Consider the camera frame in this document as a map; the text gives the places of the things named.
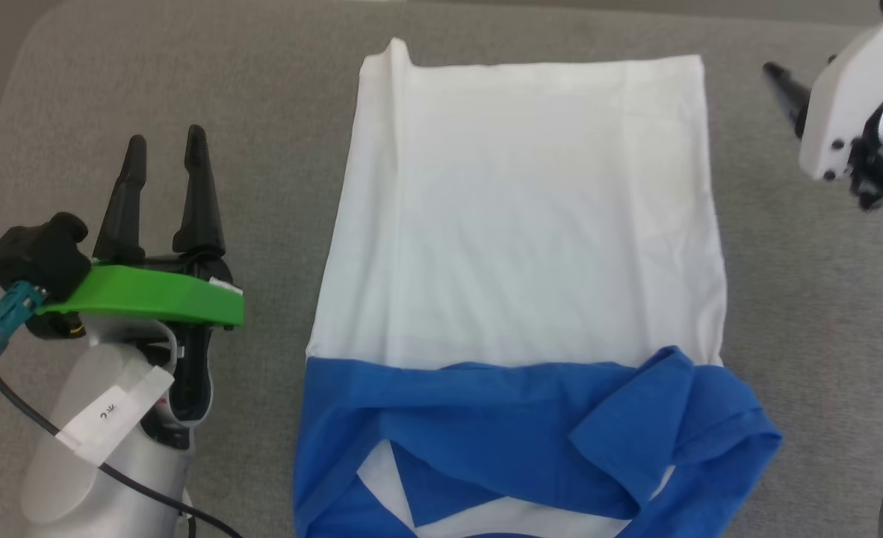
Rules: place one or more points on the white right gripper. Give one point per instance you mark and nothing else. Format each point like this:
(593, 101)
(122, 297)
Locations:
(852, 97)

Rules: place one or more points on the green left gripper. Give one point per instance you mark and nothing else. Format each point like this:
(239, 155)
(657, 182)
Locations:
(150, 295)

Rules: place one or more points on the blue and white garment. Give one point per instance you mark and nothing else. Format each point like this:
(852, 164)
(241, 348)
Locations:
(524, 224)

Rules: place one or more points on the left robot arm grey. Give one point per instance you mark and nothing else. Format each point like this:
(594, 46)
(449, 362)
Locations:
(75, 478)

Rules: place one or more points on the grey fabric sofa cushion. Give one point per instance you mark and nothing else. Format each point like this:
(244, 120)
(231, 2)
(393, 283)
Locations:
(262, 112)

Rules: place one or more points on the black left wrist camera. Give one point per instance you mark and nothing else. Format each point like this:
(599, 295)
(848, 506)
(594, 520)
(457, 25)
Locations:
(38, 254)

